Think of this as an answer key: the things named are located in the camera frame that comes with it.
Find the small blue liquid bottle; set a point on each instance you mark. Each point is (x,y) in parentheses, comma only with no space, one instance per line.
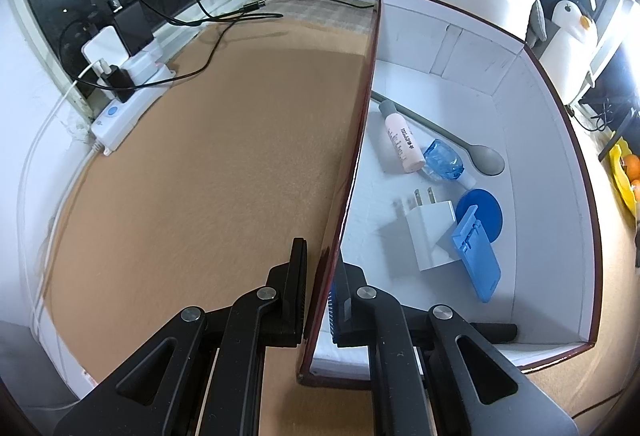
(442,161)

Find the blue phone stand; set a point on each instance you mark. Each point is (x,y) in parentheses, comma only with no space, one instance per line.
(477,266)

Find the white wall charger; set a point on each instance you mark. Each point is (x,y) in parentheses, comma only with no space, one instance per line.
(430,236)

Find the yellow leaf-shaped bowl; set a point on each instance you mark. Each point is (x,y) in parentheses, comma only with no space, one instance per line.
(620,171)

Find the white power adapter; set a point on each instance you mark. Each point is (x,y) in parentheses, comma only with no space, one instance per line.
(107,46)

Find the white power strip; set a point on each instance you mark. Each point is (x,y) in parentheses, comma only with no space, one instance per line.
(115,116)

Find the red cardboard box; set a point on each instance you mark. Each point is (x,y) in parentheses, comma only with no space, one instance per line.
(435,56)

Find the black power adapter block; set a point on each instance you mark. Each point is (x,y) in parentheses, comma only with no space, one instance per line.
(132,28)

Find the blue round tin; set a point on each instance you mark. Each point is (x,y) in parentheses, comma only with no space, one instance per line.
(487,211)

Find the small plush penguin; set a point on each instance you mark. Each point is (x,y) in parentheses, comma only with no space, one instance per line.
(565,56)

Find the small black plug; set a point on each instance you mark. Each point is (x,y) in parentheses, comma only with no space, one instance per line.
(120,81)

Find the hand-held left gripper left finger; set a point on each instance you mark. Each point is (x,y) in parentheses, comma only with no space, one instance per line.
(295,296)

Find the orange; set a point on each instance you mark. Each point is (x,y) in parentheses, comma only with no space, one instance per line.
(635,192)
(632,166)

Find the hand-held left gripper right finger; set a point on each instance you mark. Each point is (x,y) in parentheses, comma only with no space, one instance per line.
(336,311)

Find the pale lotion tube bottle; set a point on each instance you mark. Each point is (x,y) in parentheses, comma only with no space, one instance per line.
(402,141)

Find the black tripod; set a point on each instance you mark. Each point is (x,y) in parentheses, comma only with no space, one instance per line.
(614,140)

